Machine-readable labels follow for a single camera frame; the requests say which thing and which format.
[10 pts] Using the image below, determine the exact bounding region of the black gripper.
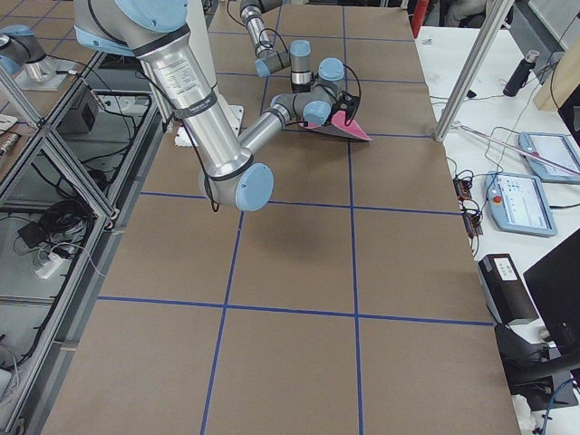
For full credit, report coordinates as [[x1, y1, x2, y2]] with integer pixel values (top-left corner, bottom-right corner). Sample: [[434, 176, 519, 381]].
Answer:
[[325, 91, 359, 126]]

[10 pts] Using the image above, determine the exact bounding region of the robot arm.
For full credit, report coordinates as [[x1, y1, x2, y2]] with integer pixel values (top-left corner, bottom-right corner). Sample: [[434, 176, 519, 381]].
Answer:
[[239, 0, 314, 92], [74, 1, 361, 211]]

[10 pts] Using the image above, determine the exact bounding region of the teach pendant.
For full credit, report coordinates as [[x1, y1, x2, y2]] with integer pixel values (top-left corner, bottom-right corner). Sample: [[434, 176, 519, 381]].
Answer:
[[485, 171, 557, 237], [518, 132, 579, 184]]

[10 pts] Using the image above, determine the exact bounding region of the black water bottle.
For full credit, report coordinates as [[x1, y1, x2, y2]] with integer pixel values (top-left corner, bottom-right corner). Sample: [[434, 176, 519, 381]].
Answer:
[[503, 50, 540, 97]]

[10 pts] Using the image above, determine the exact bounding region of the near teach pendant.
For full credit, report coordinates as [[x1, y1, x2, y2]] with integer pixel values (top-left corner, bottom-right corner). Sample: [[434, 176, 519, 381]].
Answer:
[[485, 171, 557, 237]]

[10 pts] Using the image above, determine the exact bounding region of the small circuit board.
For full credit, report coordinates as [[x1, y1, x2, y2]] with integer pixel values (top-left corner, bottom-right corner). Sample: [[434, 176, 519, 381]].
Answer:
[[453, 177, 472, 201]]

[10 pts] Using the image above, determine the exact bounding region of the pink towel with grey back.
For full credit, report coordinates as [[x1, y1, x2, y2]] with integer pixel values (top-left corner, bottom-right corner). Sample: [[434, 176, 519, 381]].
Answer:
[[299, 111, 372, 141]]

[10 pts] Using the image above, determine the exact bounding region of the black monitor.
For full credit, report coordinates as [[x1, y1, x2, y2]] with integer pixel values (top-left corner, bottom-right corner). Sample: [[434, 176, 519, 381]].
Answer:
[[524, 230, 579, 351]]

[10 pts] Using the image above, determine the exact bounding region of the black box with label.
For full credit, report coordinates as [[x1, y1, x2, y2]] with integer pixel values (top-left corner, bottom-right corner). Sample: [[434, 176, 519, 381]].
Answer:
[[478, 254, 539, 325]]

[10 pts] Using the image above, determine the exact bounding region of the white power strip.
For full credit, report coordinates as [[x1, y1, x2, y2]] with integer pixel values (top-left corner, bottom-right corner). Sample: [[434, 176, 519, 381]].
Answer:
[[34, 252, 64, 279]]

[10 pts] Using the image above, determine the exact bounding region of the aluminium frame post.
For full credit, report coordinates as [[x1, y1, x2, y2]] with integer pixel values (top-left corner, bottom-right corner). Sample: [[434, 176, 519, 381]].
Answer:
[[433, 0, 514, 142]]

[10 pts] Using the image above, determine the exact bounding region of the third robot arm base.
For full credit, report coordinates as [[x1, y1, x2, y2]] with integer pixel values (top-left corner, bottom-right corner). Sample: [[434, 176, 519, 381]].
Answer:
[[1, 24, 63, 92]]

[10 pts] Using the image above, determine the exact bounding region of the far teach pendant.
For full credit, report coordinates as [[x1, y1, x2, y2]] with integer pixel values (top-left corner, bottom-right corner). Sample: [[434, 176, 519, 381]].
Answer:
[[518, 132, 579, 184]]

